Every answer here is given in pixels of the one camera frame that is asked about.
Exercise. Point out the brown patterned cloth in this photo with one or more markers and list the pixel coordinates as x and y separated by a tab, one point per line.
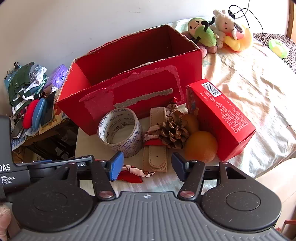
261	37

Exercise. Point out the wooden frame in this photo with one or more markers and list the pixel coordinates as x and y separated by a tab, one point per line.
291	18

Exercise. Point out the brown gourd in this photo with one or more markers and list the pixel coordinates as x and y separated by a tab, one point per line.
191	124

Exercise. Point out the brown pine cone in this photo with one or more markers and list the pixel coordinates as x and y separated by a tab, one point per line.
172	133

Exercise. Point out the white bunny plush toy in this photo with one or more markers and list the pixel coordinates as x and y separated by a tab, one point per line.
225	23

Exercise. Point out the purple tissue pack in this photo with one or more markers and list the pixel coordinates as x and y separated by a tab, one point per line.
56	76

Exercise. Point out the pink plush toy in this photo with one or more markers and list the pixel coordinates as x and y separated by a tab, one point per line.
209	49

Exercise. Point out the red cardboard box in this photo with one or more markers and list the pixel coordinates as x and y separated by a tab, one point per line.
138	81

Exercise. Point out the beige leather belt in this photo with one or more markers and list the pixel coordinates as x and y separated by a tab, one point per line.
155	160

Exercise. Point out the stack of folded clothes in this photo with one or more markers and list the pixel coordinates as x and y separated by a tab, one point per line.
20	81

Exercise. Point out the red white patterned scarf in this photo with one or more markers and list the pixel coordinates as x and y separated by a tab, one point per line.
151	136

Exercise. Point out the yellow plush toy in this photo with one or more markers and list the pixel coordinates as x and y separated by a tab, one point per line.
244	39

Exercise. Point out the small white patterned pouch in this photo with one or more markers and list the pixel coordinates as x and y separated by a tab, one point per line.
172	107

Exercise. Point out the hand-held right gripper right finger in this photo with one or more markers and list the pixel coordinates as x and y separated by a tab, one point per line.
178	166

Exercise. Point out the small green yellow toy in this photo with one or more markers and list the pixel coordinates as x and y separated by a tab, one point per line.
277	47

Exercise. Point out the blue oval case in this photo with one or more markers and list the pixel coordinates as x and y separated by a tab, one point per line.
38	113

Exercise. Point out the red oval case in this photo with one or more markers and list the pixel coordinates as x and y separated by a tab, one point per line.
30	113

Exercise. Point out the person's left hand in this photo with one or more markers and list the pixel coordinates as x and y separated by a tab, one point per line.
4	220

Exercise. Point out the black flat case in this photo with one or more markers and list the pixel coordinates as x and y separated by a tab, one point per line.
48	109

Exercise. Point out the small red carton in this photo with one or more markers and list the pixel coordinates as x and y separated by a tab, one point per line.
222	118

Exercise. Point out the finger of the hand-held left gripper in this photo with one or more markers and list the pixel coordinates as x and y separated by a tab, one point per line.
46	165

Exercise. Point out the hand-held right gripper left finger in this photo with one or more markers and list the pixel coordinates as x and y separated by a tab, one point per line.
116	165

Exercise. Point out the green plush toy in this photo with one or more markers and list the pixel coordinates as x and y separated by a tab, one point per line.
203	34

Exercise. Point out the green white crinkled bag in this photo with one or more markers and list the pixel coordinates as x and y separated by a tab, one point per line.
181	24

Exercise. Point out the orange fruit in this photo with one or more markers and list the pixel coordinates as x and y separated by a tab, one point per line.
201	146

